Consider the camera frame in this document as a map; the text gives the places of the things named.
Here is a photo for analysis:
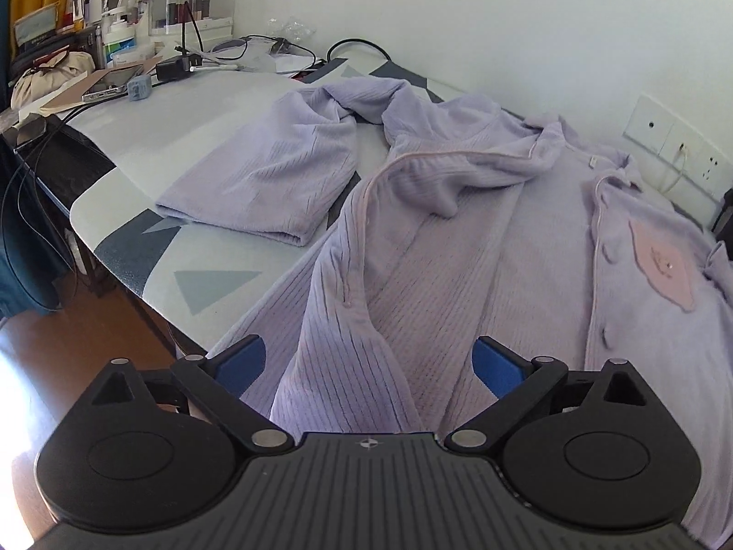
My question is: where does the black thermos bottle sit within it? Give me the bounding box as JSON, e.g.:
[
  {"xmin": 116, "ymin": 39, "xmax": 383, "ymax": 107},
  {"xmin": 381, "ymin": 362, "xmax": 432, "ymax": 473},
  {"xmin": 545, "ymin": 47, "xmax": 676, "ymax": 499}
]
[{"xmin": 711, "ymin": 189, "xmax": 733, "ymax": 247}]

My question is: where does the white charging cable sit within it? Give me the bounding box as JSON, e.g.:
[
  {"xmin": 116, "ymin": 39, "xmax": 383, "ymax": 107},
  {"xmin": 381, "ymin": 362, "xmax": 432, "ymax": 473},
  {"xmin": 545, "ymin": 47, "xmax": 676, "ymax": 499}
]
[{"xmin": 661, "ymin": 141, "xmax": 692, "ymax": 199}]

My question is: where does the black power strip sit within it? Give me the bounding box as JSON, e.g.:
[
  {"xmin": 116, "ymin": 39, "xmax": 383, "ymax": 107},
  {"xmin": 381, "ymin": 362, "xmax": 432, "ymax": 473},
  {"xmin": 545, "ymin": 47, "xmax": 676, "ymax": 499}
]
[{"xmin": 295, "ymin": 58, "xmax": 347, "ymax": 84}]

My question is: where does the white wall socket panel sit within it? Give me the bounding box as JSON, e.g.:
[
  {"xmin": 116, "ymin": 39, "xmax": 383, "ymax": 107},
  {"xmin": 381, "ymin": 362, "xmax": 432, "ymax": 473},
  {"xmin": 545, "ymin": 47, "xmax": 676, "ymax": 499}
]
[{"xmin": 624, "ymin": 94, "xmax": 732, "ymax": 203}]

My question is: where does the lavender ribbed pajama garment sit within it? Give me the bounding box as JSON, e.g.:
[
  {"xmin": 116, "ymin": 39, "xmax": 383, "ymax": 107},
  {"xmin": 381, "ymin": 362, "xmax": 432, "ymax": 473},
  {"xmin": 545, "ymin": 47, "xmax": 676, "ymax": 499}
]
[{"xmin": 158, "ymin": 77, "xmax": 732, "ymax": 548}]

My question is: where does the smartphone on desk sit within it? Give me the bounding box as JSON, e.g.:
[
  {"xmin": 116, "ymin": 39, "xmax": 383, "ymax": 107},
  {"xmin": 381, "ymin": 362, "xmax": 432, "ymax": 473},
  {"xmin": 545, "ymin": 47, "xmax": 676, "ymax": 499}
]
[{"xmin": 81, "ymin": 65, "xmax": 144, "ymax": 103}]

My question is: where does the black power adapter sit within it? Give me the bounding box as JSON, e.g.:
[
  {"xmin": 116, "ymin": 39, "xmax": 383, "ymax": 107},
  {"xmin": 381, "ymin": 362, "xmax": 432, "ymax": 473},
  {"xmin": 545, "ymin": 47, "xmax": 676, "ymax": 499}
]
[{"xmin": 155, "ymin": 54, "xmax": 202, "ymax": 83}]

